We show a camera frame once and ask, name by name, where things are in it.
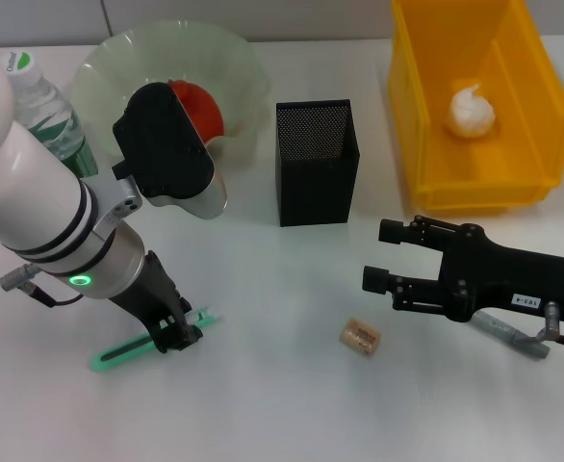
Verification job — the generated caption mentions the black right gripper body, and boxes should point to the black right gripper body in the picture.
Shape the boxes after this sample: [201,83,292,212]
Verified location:
[438,223,564,324]

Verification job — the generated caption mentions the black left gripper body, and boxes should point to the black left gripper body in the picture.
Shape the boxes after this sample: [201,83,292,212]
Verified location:
[108,249,192,338]

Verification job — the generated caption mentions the mint green utility knife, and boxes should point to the mint green utility knife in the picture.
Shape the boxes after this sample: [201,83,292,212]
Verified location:
[88,306,223,372]

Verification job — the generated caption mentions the white paper ball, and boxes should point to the white paper ball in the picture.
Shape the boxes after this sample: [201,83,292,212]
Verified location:
[444,84,498,139]

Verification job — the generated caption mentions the red-orange fruit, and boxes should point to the red-orange fruit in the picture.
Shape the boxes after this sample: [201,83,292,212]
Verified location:
[168,79,225,144]

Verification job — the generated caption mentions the clear green-label water bottle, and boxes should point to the clear green-label water bottle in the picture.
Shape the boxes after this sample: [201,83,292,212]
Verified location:
[0,47,99,179]

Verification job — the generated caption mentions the grey marker pen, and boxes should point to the grey marker pen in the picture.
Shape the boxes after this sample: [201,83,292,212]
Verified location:
[472,310,551,360]

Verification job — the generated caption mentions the black mesh pen holder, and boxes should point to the black mesh pen holder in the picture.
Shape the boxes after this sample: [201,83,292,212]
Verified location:
[275,98,362,228]

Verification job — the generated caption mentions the pale green glass fruit plate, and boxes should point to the pale green glass fruit plate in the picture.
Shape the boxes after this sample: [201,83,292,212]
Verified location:
[69,18,272,165]

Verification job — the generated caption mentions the yellow plastic bin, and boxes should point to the yellow plastic bin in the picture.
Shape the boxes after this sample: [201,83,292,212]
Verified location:
[387,0,564,216]

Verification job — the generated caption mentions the right gripper cable with plugs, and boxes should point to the right gripper cable with plugs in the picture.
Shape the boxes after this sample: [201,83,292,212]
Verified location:
[531,300,564,352]

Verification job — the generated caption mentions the gripper cable with plugs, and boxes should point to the gripper cable with plugs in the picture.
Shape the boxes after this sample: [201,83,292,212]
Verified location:
[0,262,87,308]
[531,300,564,352]

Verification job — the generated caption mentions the left gripper cable with plugs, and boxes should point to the left gripper cable with plugs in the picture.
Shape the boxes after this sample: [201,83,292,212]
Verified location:
[0,262,87,308]

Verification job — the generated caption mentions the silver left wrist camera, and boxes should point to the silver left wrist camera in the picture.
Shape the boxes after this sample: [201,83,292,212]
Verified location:
[112,81,228,221]

